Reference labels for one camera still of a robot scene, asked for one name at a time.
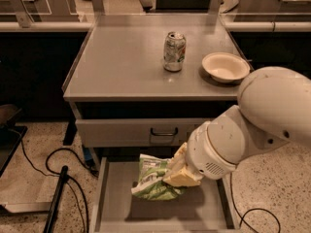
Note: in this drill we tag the open grey middle drawer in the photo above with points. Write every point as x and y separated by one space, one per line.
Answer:
203 209

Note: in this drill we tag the black drawer handle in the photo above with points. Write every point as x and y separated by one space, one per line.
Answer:
164 133

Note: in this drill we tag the glass partition with posts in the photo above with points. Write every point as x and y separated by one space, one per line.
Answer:
81 10

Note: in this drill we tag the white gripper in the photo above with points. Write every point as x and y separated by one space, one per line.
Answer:
203 157

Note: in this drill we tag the white paper bowl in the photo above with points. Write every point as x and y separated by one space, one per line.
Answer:
225 67

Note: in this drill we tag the crushed silver soda can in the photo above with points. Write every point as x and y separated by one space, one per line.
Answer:
174 51

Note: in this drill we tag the black bar on floor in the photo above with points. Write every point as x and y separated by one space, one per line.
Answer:
55 201

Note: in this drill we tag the green jalapeno chip bag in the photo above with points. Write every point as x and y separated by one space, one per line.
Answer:
150 184

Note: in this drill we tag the closed grey top drawer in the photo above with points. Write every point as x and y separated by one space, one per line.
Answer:
102 133

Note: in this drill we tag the grey metal drawer cabinet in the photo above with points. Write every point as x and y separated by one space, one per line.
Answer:
119 74

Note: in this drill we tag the white horizontal rail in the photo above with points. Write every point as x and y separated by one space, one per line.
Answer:
230 26

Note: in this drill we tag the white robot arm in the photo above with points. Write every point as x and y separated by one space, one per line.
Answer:
273 108

